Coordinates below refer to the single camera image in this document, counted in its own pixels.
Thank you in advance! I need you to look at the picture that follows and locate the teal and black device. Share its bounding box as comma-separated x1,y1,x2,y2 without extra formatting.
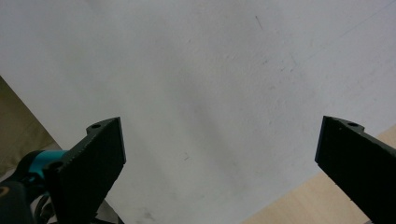
0,149,68,224

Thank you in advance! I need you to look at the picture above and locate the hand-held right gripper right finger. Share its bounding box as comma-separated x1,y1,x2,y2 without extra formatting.
314,115,396,224

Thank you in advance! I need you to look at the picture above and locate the khaki cloth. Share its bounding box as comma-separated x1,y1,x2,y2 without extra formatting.
0,76,61,178

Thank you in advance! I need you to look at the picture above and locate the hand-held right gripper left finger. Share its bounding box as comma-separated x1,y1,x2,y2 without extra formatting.
42,117,127,224

